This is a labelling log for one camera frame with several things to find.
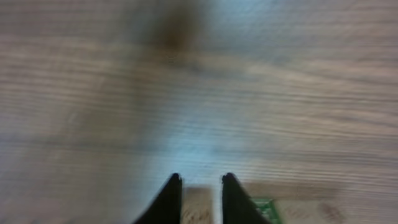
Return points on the green Z wooden block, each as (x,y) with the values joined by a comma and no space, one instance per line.
(267,208)

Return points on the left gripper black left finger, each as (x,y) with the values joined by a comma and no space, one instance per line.
(166,208)

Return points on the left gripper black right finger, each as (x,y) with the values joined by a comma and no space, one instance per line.
(237,207)

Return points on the plain picture wooden block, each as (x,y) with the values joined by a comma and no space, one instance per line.
(310,212)

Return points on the yellow wooden block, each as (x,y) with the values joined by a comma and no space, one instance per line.
(197,205)

